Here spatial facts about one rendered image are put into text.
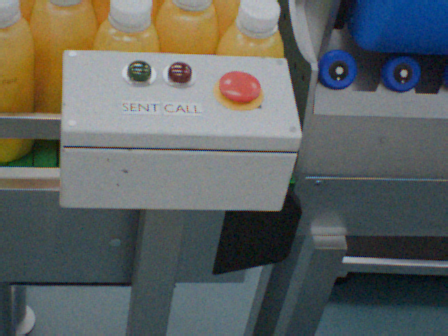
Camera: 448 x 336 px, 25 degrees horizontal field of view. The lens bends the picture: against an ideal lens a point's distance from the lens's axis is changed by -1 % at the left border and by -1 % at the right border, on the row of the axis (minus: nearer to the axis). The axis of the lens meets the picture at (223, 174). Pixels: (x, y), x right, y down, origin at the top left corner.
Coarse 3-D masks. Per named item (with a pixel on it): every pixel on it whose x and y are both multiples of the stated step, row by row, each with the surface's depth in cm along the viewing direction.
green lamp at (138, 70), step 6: (138, 60) 86; (132, 66) 85; (138, 66) 85; (144, 66) 85; (150, 66) 86; (126, 72) 86; (132, 72) 85; (138, 72) 85; (144, 72) 85; (150, 72) 85; (132, 78) 85; (138, 78) 85; (144, 78) 85
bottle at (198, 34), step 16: (176, 0) 98; (160, 16) 99; (176, 16) 98; (192, 16) 98; (208, 16) 98; (160, 32) 99; (176, 32) 98; (192, 32) 98; (208, 32) 99; (176, 48) 99; (192, 48) 99; (208, 48) 100
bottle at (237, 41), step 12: (240, 24) 96; (276, 24) 97; (228, 36) 98; (240, 36) 97; (252, 36) 96; (264, 36) 96; (276, 36) 98; (228, 48) 97; (240, 48) 97; (252, 48) 96; (264, 48) 97; (276, 48) 97
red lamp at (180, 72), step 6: (174, 66) 86; (180, 66) 86; (186, 66) 86; (168, 72) 86; (174, 72) 86; (180, 72) 86; (186, 72) 86; (192, 72) 86; (174, 78) 86; (180, 78) 86; (186, 78) 86
